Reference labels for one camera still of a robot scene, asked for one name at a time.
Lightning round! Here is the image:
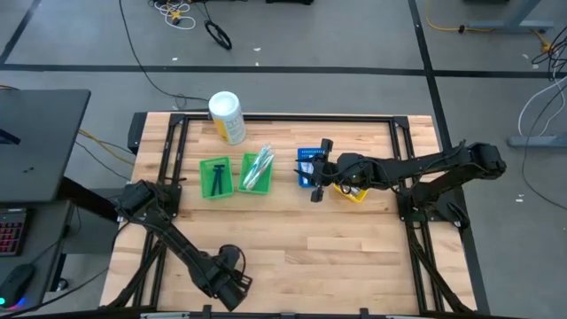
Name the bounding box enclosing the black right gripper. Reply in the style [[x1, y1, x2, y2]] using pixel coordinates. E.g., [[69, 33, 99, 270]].
[[295, 138, 383, 204]]

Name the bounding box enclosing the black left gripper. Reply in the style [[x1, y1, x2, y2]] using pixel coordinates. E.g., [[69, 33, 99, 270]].
[[206, 245, 254, 313]]

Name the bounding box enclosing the white grey toothpaste tube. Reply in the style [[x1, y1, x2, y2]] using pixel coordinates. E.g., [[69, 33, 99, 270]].
[[299, 160, 314, 185]]

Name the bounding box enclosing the blue plastic basket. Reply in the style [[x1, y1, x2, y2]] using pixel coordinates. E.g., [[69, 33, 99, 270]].
[[296, 147, 327, 189]]

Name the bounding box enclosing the green white toothbrush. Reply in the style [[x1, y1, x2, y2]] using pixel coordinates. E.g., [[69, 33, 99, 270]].
[[247, 142, 274, 187]]

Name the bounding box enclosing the blue white toothbrush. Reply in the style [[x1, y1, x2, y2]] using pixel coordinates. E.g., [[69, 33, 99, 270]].
[[242, 145, 271, 191], [247, 148, 275, 190]]

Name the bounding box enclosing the yellow plastic basket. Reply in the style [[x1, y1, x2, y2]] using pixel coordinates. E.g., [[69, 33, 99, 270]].
[[332, 182, 371, 204]]

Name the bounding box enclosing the green plastic basket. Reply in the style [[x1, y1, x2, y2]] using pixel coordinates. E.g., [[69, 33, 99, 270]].
[[198, 156, 235, 200], [237, 152, 275, 196]]

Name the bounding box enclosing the dark blue disposable razor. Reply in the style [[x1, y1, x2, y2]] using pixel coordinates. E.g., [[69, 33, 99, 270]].
[[210, 163, 227, 197]]

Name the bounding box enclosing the white yellow wipes canister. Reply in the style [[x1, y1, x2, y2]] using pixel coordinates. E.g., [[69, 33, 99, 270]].
[[207, 90, 247, 145]]

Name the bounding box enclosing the black desk support beam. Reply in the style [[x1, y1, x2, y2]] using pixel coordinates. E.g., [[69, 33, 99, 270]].
[[56, 175, 134, 222]]

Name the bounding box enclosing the black computer mouse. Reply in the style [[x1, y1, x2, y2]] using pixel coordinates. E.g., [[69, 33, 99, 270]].
[[0, 263, 37, 310]]

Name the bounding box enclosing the backlit computer keyboard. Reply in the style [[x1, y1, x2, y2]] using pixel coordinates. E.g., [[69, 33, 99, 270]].
[[0, 208, 28, 258]]

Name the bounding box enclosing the grey desk leg base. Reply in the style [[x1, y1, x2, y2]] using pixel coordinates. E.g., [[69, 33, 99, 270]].
[[507, 134, 567, 149], [464, 0, 555, 35]]

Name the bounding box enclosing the black desk top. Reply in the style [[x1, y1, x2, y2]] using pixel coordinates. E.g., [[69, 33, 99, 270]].
[[0, 88, 92, 205]]

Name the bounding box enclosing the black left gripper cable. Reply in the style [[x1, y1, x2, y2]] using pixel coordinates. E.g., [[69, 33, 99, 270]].
[[220, 245, 246, 269]]

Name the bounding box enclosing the coiled black cable ring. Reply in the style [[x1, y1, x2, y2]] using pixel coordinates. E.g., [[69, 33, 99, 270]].
[[203, 19, 233, 51]]

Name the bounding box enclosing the long black floor cable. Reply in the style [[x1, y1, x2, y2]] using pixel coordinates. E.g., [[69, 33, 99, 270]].
[[117, 0, 210, 105], [520, 83, 567, 212]]

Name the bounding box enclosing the thin yellow cable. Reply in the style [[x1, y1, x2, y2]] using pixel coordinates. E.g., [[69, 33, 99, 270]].
[[78, 128, 136, 167]]

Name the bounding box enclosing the white cable bundle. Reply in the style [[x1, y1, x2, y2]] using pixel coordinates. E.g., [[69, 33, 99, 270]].
[[150, 0, 198, 31]]

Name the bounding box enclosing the yellow floor cable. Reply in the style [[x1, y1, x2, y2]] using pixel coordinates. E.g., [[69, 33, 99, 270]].
[[424, 0, 496, 34]]

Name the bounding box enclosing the white floor cable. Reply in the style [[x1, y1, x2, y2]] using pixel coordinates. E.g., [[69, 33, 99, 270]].
[[517, 74, 567, 138]]

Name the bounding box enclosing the yellow cable with plug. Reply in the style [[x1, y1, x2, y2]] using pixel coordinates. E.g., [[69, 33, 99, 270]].
[[533, 28, 553, 53]]

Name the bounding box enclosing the black cable bundle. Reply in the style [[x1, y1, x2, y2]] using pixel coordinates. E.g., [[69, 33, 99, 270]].
[[530, 37, 567, 83]]

